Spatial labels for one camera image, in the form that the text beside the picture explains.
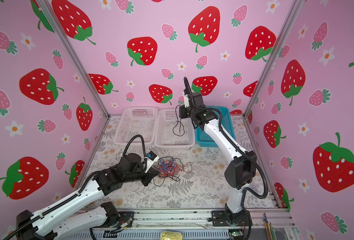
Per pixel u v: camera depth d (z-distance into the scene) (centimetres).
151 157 64
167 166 88
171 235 66
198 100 61
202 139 107
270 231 70
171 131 108
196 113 62
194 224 73
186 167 93
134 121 118
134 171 59
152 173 65
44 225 40
